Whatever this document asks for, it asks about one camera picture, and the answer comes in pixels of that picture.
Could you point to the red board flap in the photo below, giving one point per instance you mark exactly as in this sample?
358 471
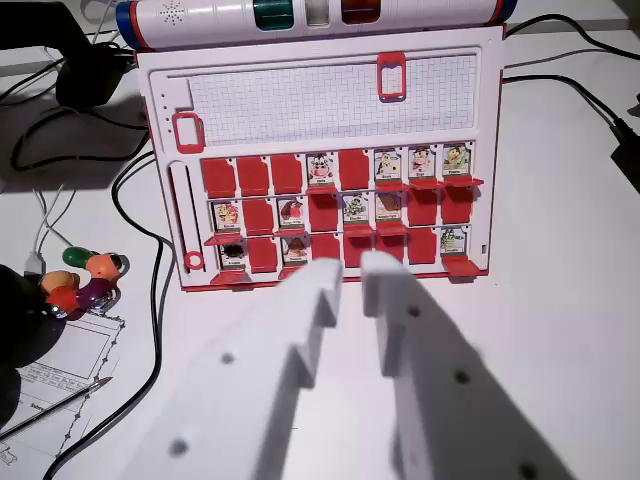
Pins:
391 184

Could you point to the printed paper sheet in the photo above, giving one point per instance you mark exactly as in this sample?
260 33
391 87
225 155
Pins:
85 345

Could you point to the thin metal pen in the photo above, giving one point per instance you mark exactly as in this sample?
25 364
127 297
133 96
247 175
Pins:
55 405

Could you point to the dark rounded object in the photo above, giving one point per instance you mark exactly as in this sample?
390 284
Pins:
20 325

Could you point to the red and white game board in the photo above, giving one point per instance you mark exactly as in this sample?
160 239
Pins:
325 100

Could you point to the black plug connector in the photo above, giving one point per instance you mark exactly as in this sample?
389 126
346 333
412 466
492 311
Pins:
629 160

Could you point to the black power adapter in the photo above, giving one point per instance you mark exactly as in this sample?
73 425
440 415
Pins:
87 75

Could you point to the white tube with blue ends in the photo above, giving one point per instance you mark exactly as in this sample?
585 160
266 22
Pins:
215 20

